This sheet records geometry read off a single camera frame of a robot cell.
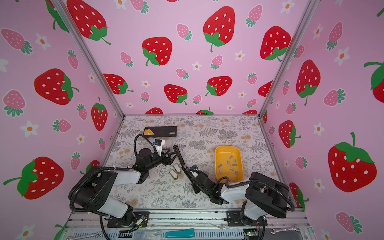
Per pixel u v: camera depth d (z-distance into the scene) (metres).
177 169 0.88
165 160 0.79
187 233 0.70
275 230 0.71
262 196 0.44
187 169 0.90
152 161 0.75
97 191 0.45
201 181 0.63
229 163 0.95
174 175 0.87
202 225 0.73
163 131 1.11
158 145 0.78
